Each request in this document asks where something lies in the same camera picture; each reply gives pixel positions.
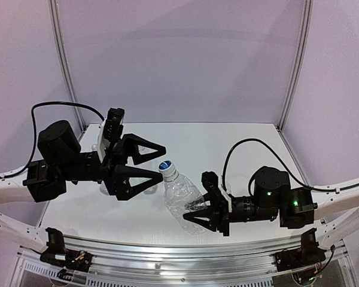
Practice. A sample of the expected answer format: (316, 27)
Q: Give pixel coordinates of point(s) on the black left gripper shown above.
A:
(112, 167)

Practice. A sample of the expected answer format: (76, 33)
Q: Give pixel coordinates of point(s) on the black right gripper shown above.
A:
(222, 213)

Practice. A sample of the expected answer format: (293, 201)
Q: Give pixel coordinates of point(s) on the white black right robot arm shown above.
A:
(274, 199)

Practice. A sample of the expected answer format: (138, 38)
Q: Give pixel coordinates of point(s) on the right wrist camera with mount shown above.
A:
(215, 193)

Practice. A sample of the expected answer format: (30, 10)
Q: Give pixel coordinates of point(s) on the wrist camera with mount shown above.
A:
(110, 131)
(215, 193)

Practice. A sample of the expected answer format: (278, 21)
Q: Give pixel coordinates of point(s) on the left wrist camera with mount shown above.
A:
(110, 131)

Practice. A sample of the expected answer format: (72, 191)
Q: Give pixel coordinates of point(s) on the aluminium front rail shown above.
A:
(116, 264)

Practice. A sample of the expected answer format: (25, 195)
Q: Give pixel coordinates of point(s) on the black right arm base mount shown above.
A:
(316, 247)

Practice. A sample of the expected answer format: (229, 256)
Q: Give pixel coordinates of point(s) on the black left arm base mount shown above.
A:
(68, 260)

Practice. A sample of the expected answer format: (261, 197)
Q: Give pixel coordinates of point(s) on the aluminium left corner post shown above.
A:
(61, 52)

